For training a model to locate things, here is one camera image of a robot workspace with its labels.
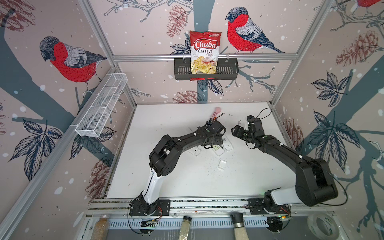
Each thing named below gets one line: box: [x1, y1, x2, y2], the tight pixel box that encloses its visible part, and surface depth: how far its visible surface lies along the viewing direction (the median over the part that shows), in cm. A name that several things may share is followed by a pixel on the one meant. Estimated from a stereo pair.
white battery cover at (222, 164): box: [218, 159, 228, 170], surface depth 90 cm
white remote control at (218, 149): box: [211, 145, 225, 156], surface depth 95 cm
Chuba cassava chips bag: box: [189, 30, 222, 81], surface depth 86 cm
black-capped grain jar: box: [230, 212, 249, 240], surface depth 67 cm
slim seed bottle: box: [178, 216, 192, 240], surface depth 67 cm
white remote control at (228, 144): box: [222, 135, 234, 151], surface depth 97 cm
